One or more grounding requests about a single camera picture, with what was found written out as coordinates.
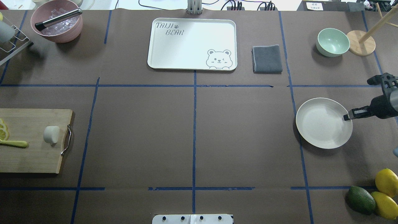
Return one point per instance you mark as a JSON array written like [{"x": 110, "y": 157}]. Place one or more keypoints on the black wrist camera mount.
[{"x": 387, "y": 81}]

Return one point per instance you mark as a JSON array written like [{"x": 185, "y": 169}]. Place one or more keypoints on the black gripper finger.
[{"x": 358, "y": 113}]

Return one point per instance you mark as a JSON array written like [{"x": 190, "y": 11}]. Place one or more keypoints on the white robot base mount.
[{"x": 193, "y": 219}]

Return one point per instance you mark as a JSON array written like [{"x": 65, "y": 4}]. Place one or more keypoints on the yellow plastic knife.
[{"x": 20, "y": 144}]

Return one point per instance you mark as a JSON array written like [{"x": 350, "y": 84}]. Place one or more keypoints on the bamboo cutting board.
[{"x": 28, "y": 124}]

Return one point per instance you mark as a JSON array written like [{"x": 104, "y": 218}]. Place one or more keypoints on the lemon slice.
[
  {"x": 5, "y": 130},
  {"x": 2, "y": 124},
  {"x": 4, "y": 134}
]

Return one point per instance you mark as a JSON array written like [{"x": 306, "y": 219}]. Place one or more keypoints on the lemon slice near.
[{"x": 4, "y": 134}]

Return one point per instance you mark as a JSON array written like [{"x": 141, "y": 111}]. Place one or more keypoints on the lemon slice middle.
[{"x": 5, "y": 130}]

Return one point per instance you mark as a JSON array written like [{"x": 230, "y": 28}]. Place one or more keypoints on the pink bowl with ice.
[{"x": 43, "y": 13}]

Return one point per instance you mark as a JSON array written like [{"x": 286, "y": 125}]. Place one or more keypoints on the white wire cup rack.
[{"x": 11, "y": 48}]

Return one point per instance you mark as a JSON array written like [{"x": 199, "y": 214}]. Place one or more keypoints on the light blue cup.
[{"x": 6, "y": 32}]

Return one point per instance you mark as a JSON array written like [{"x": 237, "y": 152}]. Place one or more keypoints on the black power strip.
[{"x": 249, "y": 5}]

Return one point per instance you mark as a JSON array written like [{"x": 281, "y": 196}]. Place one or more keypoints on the lemon slice far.
[{"x": 2, "y": 124}]

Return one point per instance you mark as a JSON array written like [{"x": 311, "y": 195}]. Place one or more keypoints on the whole yellow lemon upper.
[{"x": 386, "y": 182}]

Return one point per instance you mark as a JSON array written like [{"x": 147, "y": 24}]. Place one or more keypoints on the mint green bowl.
[{"x": 332, "y": 42}]

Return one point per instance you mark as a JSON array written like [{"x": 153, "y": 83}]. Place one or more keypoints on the white bear serving tray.
[{"x": 193, "y": 44}]

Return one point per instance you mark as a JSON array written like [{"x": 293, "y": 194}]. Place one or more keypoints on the white round plate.
[{"x": 320, "y": 121}]

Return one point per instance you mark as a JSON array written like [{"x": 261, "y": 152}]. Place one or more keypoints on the wooden mug tree stand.
[{"x": 362, "y": 43}]

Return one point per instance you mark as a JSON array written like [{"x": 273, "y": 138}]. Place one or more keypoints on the folded grey cloth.
[{"x": 266, "y": 59}]

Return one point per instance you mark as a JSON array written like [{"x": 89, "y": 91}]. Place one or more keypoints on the whole yellow lemon lower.
[{"x": 386, "y": 207}]

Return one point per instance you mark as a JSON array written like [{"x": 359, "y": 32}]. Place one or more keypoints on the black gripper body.
[{"x": 381, "y": 107}]

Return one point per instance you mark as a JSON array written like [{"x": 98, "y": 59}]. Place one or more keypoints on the metal camera post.
[{"x": 194, "y": 7}]

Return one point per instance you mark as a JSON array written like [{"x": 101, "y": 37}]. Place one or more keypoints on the green avocado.
[{"x": 360, "y": 200}]

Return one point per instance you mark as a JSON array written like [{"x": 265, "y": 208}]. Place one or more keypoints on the whole yellow lemon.
[
  {"x": 386, "y": 207},
  {"x": 386, "y": 182}
]

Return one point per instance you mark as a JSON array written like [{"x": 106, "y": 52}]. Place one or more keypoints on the white steamed bun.
[{"x": 51, "y": 134}]

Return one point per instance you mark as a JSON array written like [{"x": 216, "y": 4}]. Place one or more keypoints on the steel black-tipped tongs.
[{"x": 50, "y": 22}]

